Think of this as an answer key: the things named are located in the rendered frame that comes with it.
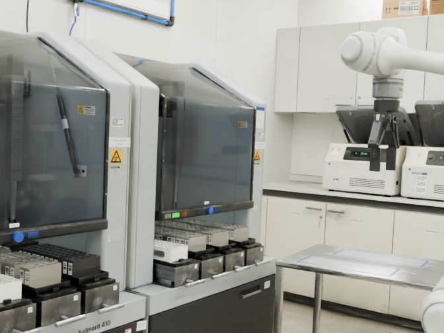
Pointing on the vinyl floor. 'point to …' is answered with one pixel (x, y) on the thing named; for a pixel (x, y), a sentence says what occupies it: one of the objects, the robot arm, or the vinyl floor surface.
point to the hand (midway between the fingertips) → (382, 166)
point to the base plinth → (356, 312)
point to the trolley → (355, 272)
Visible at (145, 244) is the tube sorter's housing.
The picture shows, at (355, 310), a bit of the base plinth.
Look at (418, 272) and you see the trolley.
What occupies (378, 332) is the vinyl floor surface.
